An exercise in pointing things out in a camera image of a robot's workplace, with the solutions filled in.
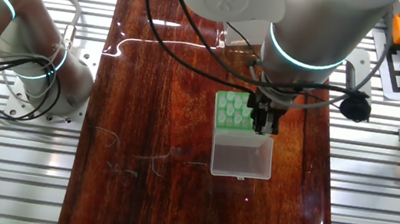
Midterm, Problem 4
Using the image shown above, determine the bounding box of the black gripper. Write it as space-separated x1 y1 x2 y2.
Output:
243 90 292 138

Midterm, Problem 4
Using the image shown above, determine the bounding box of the tall translucent green tip box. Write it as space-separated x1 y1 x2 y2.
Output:
205 87 283 184

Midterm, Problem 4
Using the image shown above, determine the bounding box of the low green rack tip box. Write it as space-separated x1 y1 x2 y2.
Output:
223 15 271 52

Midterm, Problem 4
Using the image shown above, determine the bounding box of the glossy brown wooden board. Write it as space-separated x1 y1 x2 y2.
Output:
56 0 367 224

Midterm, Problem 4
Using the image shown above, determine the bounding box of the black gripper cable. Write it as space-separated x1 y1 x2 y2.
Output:
153 0 382 102

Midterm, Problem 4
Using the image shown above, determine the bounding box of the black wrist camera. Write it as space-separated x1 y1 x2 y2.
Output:
337 90 375 126

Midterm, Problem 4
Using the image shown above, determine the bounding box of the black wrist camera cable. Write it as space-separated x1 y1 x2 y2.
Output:
132 0 269 96

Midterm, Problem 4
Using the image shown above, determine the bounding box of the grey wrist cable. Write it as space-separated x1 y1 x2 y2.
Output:
243 3 397 121

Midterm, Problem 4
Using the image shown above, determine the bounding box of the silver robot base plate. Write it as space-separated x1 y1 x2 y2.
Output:
3 39 103 132

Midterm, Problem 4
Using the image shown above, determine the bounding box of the grey cable with metal plug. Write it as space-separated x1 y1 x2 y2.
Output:
26 0 84 50

